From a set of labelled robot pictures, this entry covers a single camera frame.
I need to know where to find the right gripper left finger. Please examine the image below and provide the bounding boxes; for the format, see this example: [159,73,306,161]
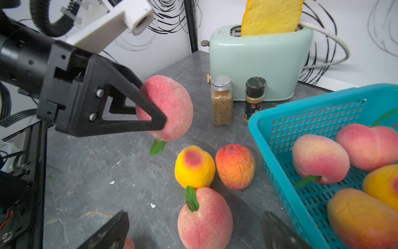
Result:
[78,210,130,249]

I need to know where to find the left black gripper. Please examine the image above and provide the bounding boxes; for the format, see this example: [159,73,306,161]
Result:
[37,41,167,137]

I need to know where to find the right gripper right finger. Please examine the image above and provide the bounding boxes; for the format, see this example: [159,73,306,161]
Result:
[262,210,313,249]

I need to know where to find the orange yellow peach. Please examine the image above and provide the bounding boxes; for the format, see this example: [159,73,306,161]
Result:
[327,188,398,249]

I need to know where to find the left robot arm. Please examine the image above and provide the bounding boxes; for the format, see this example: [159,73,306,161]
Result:
[1,13,167,137]

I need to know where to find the teal plastic basket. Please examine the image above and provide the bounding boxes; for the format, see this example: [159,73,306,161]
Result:
[248,84,398,249]

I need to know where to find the pink peach with leaf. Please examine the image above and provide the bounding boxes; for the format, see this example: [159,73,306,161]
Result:
[177,187,233,249]

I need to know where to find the orange red wrinkled peach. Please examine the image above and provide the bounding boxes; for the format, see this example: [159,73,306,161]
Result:
[215,144,256,190]

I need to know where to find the yellow peach red spot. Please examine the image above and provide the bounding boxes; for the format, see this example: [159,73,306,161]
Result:
[175,145,216,190]

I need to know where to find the silver lid spice jar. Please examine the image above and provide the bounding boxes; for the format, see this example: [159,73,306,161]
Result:
[211,75,233,126]

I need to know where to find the black lid spice bottle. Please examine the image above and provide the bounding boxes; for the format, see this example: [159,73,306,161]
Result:
[244,77,267,123]

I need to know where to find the mint green toaster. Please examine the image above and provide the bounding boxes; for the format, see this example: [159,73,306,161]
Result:
[201,25,313,101]

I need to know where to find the front yellow toast slice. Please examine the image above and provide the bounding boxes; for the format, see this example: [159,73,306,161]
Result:
[241,0,304,37]

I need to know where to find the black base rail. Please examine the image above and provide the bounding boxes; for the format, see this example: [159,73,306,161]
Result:
[0,119,49,249]

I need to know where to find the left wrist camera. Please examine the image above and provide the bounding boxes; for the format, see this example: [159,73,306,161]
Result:
[61,0,154,54]

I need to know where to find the white toaster power cable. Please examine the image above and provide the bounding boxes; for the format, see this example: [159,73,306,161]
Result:
[298,21,351,70]

